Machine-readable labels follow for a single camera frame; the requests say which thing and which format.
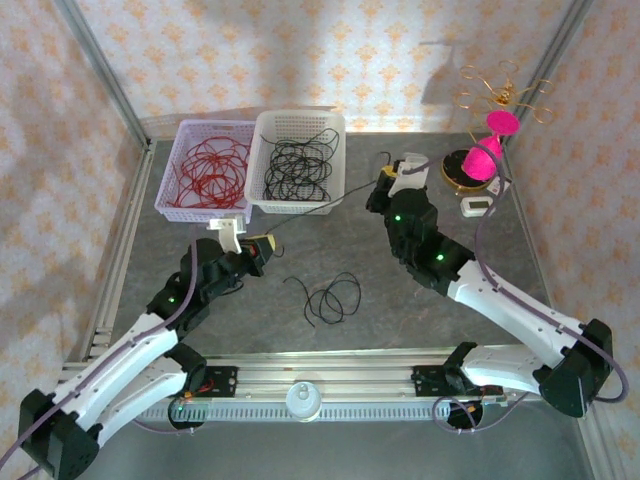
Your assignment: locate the pink fuzzy hourglass ornament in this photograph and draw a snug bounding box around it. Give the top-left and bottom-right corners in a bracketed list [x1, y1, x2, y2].
[460, 109, 521, 182]

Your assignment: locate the black thin cable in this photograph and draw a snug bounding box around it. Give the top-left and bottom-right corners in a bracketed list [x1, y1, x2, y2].
[282, 271, 362, 329]
[263, 151, 394, 257]

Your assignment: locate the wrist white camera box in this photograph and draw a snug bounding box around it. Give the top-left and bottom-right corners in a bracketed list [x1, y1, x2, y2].
[387, 152, 430, 197]
[207, 213, 247, 254]

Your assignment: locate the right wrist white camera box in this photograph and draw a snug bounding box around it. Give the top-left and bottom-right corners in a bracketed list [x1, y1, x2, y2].
[387, 152, 430, 197]

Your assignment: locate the lavender perforated plastic basket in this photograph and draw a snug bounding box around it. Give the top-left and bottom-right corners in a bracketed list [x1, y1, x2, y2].
[153, 118, 257, 226]

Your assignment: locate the aluminium frame post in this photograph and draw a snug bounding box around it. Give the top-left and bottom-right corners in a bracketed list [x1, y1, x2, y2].
[52, 0, 154, 149]
[499, 0, 596, 151]

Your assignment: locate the black cables pile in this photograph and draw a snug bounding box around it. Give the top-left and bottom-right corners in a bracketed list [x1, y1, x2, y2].
[262, 128, 341, 202]

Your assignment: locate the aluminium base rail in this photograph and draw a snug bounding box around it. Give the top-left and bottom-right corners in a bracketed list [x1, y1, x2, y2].
[62, 349, 551, 402]

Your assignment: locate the white perforated plastic basket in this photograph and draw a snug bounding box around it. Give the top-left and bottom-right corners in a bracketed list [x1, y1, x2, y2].
[243, 109, 347, 216]

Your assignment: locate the red cables pile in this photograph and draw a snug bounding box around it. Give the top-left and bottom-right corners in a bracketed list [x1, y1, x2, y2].
[169, 137, 251, 209]

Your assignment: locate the grey slotted cable duct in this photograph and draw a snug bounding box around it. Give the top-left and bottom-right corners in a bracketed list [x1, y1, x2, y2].
[134, 402, 506, 424]

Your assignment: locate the small white digital timer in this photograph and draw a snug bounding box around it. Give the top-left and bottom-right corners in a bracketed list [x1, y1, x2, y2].
[459, 195, 496, 219]

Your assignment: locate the white round knob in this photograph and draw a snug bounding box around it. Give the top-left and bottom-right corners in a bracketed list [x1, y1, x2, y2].
[284, 382, 322, 424]

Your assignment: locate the aluminium floor rail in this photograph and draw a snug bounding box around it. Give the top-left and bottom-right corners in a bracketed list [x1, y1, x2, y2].
[82, 144, 154, 361]

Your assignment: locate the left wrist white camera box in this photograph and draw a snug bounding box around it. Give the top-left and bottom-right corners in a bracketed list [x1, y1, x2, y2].
[207, 213, 247, 254]

